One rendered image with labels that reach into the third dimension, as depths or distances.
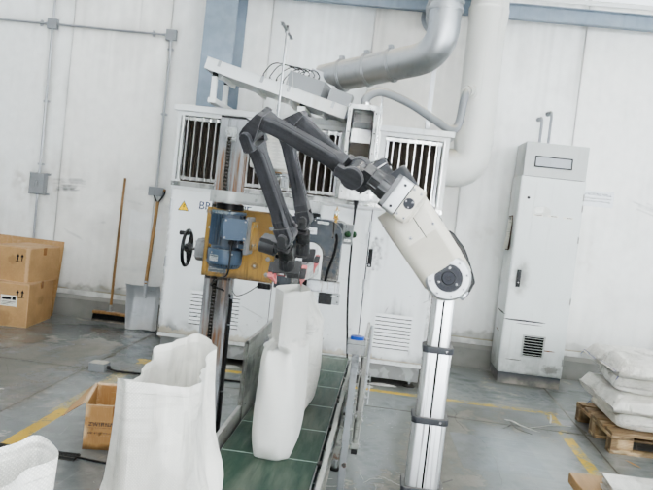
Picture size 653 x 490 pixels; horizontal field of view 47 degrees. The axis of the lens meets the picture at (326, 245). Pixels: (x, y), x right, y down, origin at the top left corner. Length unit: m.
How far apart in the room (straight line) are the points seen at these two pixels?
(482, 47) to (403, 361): 2.67
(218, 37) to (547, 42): 3.11
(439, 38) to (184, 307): 2.95
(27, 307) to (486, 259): 4.30
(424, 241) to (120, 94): 5.74
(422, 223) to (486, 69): 4.09
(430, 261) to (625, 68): 5.42
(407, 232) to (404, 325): 3.64
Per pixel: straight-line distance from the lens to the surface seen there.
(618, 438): 5.41
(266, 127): 2.48
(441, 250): 2.58
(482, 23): 6.60
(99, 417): 4.19
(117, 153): 7.89
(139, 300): 7.57
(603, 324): 7.71
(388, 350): 6.17
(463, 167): 6.40
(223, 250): 3.22
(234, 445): 3.22
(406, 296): 6.11
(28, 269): 7.33
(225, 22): 7.30
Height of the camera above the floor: 1.40
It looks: 3 degrees down
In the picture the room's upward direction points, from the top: 6 degrees clockwise
